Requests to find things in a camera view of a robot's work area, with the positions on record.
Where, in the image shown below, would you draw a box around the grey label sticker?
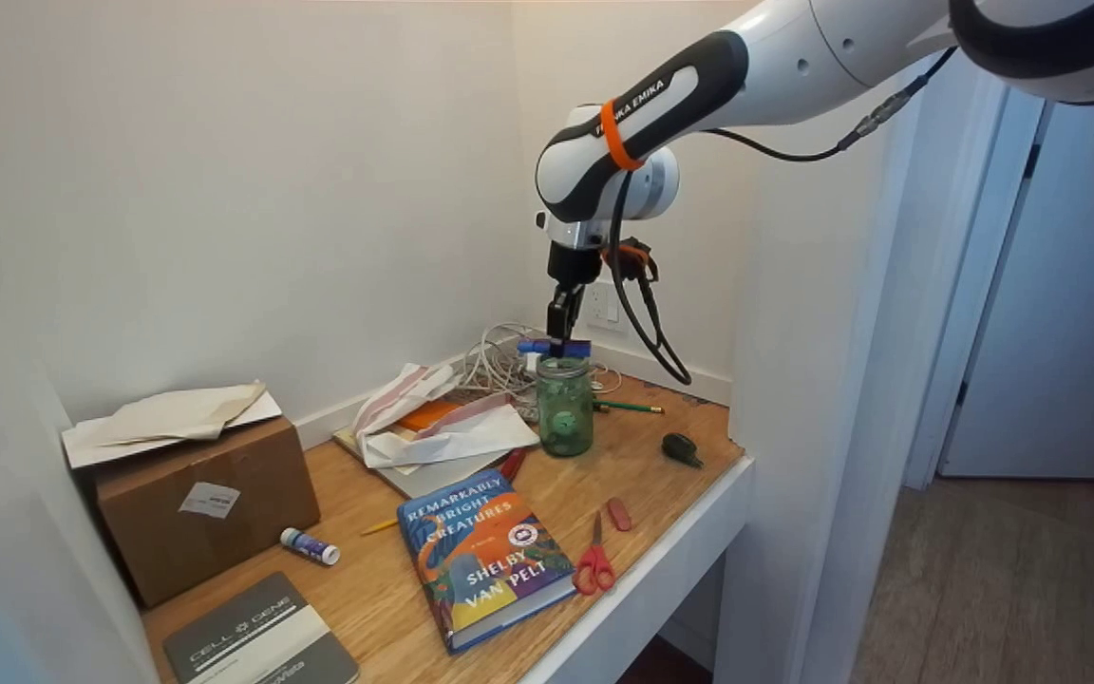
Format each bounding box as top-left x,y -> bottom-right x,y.
177,478 -> 246,526

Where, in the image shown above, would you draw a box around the white door frame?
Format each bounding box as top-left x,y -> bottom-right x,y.
710,67 -> 1052,684

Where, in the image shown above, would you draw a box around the green glass jar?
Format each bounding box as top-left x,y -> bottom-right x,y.
531,353 -> 599,459

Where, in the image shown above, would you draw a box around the tangled white cables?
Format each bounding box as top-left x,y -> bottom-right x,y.
460,322 -> 556,412

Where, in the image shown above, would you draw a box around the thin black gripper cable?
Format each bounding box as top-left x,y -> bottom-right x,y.
603,44 -> 959,389

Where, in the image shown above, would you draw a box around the white striped envelope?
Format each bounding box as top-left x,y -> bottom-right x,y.
344,361 -> 464,440

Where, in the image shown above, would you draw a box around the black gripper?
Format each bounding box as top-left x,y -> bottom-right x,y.
543,241 -> 609,342

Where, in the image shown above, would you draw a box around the colourful hardcover book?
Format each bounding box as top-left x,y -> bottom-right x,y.
393,466 -> 580,659

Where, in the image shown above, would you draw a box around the orange booklet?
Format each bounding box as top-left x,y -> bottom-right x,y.
395,395 -> 501,440

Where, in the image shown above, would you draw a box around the grey notebook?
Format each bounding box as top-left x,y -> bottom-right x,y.
162,570 -> 362,684

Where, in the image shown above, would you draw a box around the pink eraser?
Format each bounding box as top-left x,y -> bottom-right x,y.
603,495 -> 642,537

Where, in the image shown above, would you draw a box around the green pencil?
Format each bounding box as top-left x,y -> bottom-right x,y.
591,395 -> 672,419

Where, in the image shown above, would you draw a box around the red handled scissors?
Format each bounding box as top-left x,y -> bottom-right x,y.
571,508 -> 623,599

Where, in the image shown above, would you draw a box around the crumpled white paper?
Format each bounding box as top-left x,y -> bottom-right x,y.
57,379 -> 288,470

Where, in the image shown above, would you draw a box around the brown cardboard box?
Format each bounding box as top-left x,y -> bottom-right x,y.
72,412 -> 323,611

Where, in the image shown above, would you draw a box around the small black key fob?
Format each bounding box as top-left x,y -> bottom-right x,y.
657,428 -> 707,470

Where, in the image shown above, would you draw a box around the orange cable strap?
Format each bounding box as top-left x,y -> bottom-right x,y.
609,241 -> 662,290
595,96 -> 647,176

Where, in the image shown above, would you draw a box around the blue marker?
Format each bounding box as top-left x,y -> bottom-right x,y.
515,334 -> 595,366

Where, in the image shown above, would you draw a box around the white glue stick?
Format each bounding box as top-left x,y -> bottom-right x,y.
272,526 -> 344,570

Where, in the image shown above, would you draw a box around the white closed door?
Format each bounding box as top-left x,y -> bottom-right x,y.
940,89 -> 1094,488

